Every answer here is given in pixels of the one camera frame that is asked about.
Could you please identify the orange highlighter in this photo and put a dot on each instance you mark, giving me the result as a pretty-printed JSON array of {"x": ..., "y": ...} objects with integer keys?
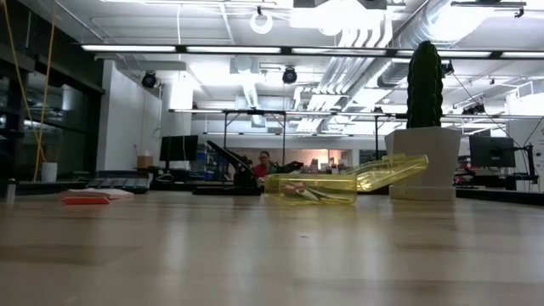
[{"x": 85, "y": 200}]

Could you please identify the small grey bottle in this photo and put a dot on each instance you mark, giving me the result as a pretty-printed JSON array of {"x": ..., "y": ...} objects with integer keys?
[{"x": 11, "y": 191}]

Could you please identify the person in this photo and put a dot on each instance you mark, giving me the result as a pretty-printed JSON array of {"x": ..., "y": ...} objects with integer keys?
[{"x": 261, "y": 170}]

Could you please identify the green cactus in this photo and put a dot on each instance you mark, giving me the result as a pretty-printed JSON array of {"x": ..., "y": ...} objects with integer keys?
[{"x": 425, "y": 85}]

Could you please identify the dark keyboard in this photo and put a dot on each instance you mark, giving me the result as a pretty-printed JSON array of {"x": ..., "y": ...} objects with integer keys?
[{"x": 119, "y": 180}]

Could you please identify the pink sticky note pad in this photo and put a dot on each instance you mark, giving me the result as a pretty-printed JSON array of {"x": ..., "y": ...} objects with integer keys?
[{"x": 102, "y": 193}]

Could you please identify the cardboard box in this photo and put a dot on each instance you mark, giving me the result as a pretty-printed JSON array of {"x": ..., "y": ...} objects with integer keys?
[{"x": 145, "y": 162}]

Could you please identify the silver air duct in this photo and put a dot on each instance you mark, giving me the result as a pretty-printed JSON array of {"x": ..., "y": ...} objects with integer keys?
[{"x": 425, "y": 25}]

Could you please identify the yellow transparent pencil case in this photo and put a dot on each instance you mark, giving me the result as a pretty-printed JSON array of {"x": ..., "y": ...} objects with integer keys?
[{"x": 395, "y": 172}]

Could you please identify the black computer monitor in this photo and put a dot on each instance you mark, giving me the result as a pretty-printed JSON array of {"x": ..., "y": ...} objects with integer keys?
[
  {"x": 178, "y": 148},
  {"x": 492, "y": 151}
]

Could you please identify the white plant pot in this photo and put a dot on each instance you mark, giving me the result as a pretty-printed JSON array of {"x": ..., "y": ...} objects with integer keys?
[{"x": 425, "y": 157}]

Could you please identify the long ceiling light bar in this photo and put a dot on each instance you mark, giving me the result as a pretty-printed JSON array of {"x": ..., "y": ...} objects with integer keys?
[{"x": 127, "y": 48}]

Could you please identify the white cup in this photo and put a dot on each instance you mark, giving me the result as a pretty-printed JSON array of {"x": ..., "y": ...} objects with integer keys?
[{"x": 49, "y": 172}]

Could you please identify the black ceiling spotlight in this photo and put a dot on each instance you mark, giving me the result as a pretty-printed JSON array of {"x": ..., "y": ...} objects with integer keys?
[
  {"x": 289, "y": 75},
  {"x": 149, "y": 80}
]

